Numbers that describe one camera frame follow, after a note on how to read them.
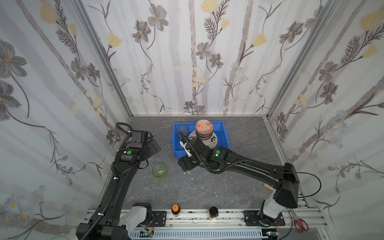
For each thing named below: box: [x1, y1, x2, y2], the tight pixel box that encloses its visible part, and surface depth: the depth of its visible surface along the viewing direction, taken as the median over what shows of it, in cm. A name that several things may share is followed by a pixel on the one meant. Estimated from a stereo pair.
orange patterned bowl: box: [195, 119, 214, 136], surface depth 100 cm
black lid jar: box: [209, 206, 219, 221], surface depth 70 cm
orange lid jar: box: [171, 204, 181, 217], surface depth 71 cm
